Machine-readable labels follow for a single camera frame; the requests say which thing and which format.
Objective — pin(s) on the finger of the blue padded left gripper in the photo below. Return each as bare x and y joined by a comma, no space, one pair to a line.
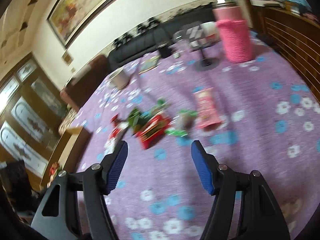
57,216

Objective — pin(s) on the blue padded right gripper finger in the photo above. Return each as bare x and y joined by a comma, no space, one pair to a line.
260,214

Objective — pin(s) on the small red candy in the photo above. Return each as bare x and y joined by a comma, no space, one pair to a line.
115,120

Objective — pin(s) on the red black-label snack packet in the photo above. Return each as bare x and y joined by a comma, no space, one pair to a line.
153,130

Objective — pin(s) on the green snack packet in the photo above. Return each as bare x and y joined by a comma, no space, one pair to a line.
137,120

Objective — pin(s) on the clear green-ended pastry packet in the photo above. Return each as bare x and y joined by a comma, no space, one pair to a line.
181,123

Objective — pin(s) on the pink My Melody snack packet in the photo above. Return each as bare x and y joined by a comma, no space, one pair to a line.
207,115

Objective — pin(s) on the white red snack packet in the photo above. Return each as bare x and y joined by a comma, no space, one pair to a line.
120,128

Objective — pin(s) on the green twisted candy wrapper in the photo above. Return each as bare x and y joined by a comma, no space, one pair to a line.
160,106

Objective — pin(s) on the cardboard tray box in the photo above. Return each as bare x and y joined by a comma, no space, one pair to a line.
68,151

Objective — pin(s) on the patterned bed cushion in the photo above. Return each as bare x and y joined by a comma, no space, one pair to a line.
66,122

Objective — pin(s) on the purple floral tablecloth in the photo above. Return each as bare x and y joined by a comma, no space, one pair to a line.
270,123

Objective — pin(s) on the brown armchair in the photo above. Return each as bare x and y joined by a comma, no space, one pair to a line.
84,82

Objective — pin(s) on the wooden glass panel door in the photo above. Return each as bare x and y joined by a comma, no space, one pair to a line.
31,113

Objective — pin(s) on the white ceramic mug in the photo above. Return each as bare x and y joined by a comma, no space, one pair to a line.
119,79

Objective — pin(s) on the green notebook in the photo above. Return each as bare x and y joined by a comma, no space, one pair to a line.
149,64

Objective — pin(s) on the black leather sofa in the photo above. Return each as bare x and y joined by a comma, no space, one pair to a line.
149,36

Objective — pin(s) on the small black pouch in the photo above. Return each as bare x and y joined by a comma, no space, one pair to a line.
164,49

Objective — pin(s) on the grey phone stand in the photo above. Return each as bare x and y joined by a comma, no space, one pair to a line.
204,62

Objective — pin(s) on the clear glass jar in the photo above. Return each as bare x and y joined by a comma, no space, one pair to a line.
180,40

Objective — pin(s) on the framed horse painting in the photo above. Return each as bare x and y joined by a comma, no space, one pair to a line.
68,18

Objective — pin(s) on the white round container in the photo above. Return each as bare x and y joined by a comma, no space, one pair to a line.
208,31

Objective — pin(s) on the wooden brick-pattern cabinet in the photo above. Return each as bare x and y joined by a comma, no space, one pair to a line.
296,38

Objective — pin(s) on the pink knitted thermos bottle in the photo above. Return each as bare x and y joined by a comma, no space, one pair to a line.
233,31

